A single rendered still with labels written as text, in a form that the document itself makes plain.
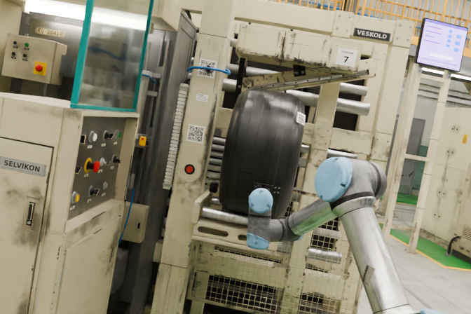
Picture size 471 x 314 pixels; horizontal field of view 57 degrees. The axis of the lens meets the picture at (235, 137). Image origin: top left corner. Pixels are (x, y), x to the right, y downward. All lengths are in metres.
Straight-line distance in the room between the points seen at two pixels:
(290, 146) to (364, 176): 0.59
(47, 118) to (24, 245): 0.38
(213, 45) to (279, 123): 0.47
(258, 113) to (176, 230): 0.65
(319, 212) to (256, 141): 0.45
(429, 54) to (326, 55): 3.72
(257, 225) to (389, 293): 0.50
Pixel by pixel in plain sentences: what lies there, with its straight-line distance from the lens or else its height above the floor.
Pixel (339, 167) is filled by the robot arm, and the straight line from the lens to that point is 1.13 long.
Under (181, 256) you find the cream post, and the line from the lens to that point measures 2.02.
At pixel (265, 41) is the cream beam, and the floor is 1.71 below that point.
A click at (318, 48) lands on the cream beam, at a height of 1.72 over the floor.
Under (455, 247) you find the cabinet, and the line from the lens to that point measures 6.60.
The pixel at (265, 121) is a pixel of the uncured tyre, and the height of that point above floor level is 1.33.
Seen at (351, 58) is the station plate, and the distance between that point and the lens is 2.20.
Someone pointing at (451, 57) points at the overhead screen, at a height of 2.48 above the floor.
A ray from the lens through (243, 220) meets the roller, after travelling 1.86.
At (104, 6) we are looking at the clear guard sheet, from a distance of 1.45.
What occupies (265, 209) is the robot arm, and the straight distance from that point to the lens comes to 1.39.
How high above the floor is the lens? 1.34
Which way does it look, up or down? 3 degrees down
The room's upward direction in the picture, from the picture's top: 10 degrees clockwise
